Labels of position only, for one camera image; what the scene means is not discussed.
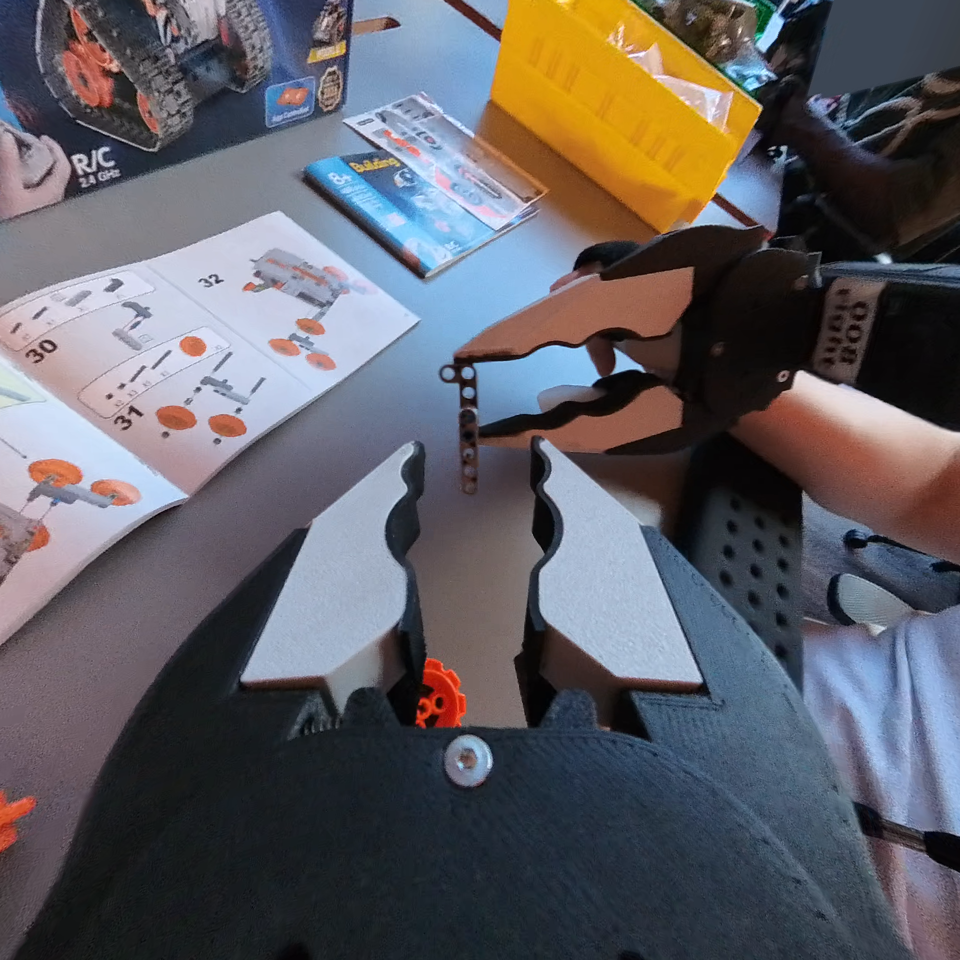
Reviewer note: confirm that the person's white clothing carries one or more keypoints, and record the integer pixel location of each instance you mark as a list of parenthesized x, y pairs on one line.
[(885, 712)]

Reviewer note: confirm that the blue robot kit box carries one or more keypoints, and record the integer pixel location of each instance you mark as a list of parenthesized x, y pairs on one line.
[(187, 60)]

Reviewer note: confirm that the person's right hand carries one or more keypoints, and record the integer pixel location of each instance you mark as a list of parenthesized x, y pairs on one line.
[(606, 358)]

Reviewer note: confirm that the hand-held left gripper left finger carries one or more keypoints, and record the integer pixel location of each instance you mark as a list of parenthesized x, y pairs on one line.
[(330, 600)]

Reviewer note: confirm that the black perforated plastic panel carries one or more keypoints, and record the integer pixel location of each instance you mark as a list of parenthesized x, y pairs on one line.
[(742, 540)]

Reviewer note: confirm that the orange toy gear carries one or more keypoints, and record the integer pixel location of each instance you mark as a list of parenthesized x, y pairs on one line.
[(442, 694)]

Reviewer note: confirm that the person's right forearm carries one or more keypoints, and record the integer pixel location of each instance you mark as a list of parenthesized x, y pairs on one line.
[(862, 465)]

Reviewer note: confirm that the another person's forearm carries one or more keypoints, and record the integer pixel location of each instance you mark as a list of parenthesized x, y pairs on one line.
[(817, 135)]

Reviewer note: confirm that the clear plastic bag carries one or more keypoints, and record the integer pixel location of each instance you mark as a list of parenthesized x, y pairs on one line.
[(690, 90)]

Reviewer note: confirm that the white printed leaflet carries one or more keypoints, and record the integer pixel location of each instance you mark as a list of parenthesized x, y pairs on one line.
[(450, 165)]

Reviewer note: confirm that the yellow plastic bin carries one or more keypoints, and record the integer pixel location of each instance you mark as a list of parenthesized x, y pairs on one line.
[(600, 105)]

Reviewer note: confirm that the grey angled toy beam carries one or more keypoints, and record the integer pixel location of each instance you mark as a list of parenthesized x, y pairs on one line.
[(469, 442)]

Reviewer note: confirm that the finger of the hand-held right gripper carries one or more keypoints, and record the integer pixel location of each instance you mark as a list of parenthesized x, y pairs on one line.
[(600, 311), (622, 424)]

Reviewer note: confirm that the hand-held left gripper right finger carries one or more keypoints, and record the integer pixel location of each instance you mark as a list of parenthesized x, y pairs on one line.
[(607, 600)]

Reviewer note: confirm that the blue cover booklet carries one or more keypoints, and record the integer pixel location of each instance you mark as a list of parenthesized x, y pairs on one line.
[(367, 195)]

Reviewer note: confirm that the open white instruction booklet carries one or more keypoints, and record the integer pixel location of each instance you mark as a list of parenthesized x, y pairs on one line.
[(225, 360)]

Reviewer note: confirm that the grey desk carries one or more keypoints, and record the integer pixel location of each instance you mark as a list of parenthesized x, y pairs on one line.
[(465, 300)]

